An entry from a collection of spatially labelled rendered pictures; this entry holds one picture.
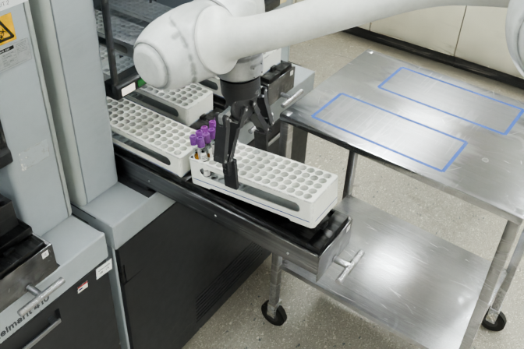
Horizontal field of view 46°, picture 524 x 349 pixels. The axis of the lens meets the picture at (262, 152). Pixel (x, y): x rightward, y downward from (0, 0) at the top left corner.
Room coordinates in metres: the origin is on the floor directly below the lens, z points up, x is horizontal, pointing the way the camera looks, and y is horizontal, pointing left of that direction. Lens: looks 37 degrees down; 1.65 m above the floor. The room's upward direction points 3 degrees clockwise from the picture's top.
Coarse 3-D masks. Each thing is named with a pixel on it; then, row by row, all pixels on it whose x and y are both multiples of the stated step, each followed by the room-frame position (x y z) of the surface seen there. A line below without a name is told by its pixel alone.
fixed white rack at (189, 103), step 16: (128, 96) 1.29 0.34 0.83; (144, 96) 1.32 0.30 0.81; (160, 96) 1.24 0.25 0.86; (176, 96) 1.25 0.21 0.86; (192, 96) 1.25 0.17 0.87; (208, 96) 1.25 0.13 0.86; (160, 112) 1.23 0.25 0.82; (176, 112) 1.26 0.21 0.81; (192, 112) 1.20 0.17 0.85; (208, 112) 1.25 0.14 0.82
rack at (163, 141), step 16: (112, 112) 1.16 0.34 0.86; (128, 112) 1.16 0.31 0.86; (144, 112) 1.17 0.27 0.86; (112, 128) 1.11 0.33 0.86; (128, 128) 1.11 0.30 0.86; (144, 128) 1.10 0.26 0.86; (160, 128) 1.11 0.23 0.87; (176, 128) 1.11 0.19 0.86; (128, 144) 1.11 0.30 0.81; (144, 144) 1.05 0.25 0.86; (160, 144) 1.06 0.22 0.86; (176, 144) 1.05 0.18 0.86; (160, 160) 1.06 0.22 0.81; (176, 160) 1.01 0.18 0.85
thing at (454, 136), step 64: (384, 64) 1.53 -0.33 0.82; (320, 128) 1.20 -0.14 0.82; (384, 128) 1.21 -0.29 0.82; (448, 128) 1.22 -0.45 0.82; (512, 128) 1.24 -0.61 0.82; (448, 192) 1.00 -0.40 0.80; (512, 192) 0.99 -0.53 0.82; (384, 256) 1.31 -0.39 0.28; (448, 256) 1.32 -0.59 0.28; (512, 256) 1.27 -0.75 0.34; (384, 320) 1.07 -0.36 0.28; (448, 320) 1.08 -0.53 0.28
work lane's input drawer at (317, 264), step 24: (120, 168) 1.08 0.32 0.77; (144, 168) 1.04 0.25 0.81; (168, 192) 1.00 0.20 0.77; (192, 192) 0.96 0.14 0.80; (216, 192) 0.97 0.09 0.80; (216, 216) 0.93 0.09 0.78; (240, 216) 0.90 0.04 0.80; (264, 216) 0.90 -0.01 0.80; (336, 216) 0.90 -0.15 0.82; (264, 240) 0.86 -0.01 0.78; (288, 240) 0.84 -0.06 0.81; (312, 240) 0.83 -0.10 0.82; (336, 240) 0.85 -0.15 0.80; (312, 264) 0.80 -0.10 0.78
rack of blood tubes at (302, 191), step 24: (240, 144) 1.03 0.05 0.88; (192, 168) 0.98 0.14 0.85; (216, 168) 0.95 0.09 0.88; (240, 168) 0.95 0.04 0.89; (264, 168) 0.94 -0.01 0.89; (288, 168) 0.95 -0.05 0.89; (312, 168) 0.94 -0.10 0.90; (240, 192) 0.92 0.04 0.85; (264, 192) 0.94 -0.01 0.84; (288, 192) 0.86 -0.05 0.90; (312, 192) 0.88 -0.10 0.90; (336, 192) 0.90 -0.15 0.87; (288, 216) 0.86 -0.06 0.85; (312, 216) 0.83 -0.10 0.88
